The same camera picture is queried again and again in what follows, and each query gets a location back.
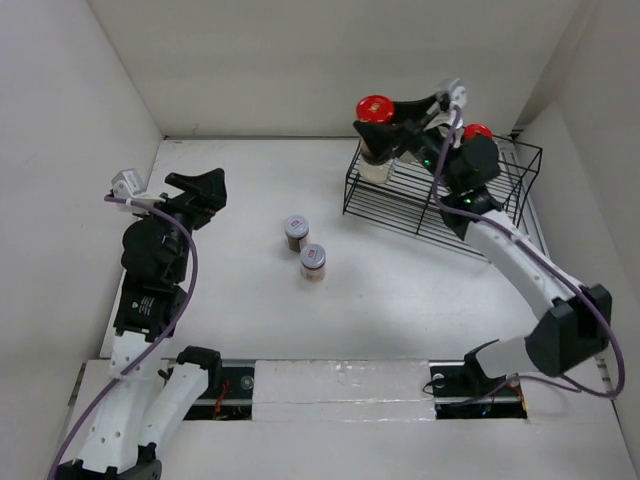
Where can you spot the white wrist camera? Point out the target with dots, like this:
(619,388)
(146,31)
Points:
(129,186)
(451,98)

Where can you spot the small red-cap brown bottle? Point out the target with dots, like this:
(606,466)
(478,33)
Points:
(373,122)

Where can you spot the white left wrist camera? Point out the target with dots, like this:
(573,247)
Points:
(129,186)

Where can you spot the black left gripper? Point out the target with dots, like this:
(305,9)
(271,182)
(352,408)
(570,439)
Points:
(202,193)

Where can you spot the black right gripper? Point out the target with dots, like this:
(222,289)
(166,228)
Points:
(382,136)

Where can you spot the silver-lid white powder jar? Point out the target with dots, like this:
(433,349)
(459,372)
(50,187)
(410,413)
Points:
(375,173)

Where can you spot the grey-lid reddish sauce jar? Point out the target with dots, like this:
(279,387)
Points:
(313,260)

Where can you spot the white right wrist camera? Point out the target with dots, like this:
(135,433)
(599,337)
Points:
(451,98)

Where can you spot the red-lid brown sauce bottle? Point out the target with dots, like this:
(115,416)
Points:
(476,130)

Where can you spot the grey-lid dark sauce jar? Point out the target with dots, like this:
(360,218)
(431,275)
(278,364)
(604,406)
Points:
(296,229)

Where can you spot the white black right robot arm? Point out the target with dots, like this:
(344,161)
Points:
(573,319)

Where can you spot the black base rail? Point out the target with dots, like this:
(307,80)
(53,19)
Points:
(401,391)

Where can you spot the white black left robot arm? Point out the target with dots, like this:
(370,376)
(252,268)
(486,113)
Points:
(126,427)

